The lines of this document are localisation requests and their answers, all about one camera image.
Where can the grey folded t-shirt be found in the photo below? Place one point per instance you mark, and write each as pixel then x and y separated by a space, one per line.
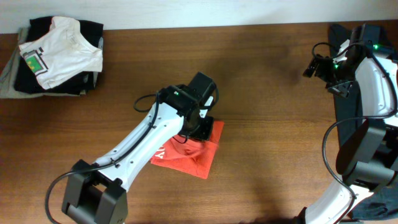
pixel 9 74

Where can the black unfolded shirt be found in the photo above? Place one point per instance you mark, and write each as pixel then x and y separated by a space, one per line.
pixel 382 205

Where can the white folded t-shirt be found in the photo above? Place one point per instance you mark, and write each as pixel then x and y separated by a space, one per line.
pixel 61 53

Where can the red soccer t-shirt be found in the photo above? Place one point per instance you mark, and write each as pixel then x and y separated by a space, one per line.
pixel 193 157

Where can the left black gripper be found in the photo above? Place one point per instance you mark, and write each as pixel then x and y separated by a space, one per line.
pixel 205 131

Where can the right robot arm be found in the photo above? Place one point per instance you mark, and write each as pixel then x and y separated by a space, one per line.
pixel 361 73

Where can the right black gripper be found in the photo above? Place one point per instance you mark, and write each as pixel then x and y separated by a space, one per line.
pixel 342 90

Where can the black folded t-shirt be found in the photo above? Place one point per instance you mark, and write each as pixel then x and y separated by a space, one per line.
pixel 84 81

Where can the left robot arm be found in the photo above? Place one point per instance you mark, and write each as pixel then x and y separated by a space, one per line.
pixel 97 192

